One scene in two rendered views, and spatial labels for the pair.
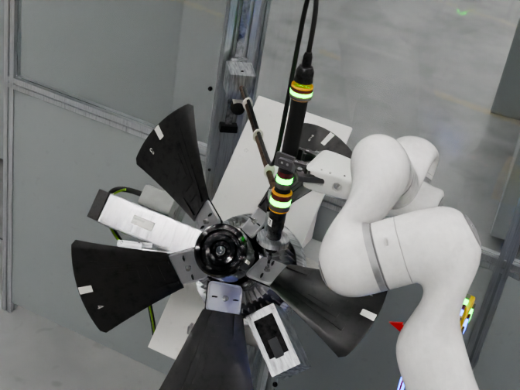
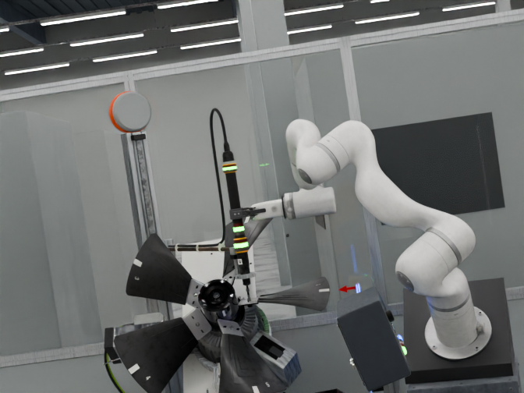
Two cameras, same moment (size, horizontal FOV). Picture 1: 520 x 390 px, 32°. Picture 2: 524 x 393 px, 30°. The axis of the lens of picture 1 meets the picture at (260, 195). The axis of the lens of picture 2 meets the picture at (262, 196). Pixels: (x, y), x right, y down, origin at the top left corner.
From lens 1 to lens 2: 1.74 m
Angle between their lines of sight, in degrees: 33
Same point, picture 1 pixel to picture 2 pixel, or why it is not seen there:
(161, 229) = not seen: hidden behind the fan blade
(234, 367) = (257, 364)
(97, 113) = (45, 354)
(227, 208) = not seen: hidden behind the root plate
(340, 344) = (318, 305)
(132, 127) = (79, 350)
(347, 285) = (320, 168)
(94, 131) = (47, 372)
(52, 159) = not seen: outside the picture
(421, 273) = (351, 148)
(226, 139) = (162, 305)
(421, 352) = (370, 181)
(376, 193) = (309, 133)
